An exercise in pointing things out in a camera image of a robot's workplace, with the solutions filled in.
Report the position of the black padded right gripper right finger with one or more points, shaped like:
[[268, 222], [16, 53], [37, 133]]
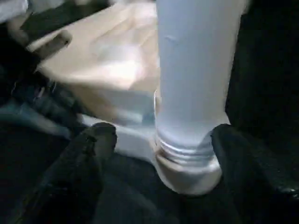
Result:
[[257, 177]]

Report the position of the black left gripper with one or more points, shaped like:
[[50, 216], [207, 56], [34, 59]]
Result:
[[42, 100]]

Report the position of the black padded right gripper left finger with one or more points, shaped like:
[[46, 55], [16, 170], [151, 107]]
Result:
[[65, 182]]

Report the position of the white plastic table top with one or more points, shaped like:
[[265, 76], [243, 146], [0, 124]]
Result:
[[107, 56]]

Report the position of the white plastic table leg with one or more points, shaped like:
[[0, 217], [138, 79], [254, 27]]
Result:
[[196, 70]]

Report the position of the black work mat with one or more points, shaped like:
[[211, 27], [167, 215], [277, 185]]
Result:
[[266, 70]]

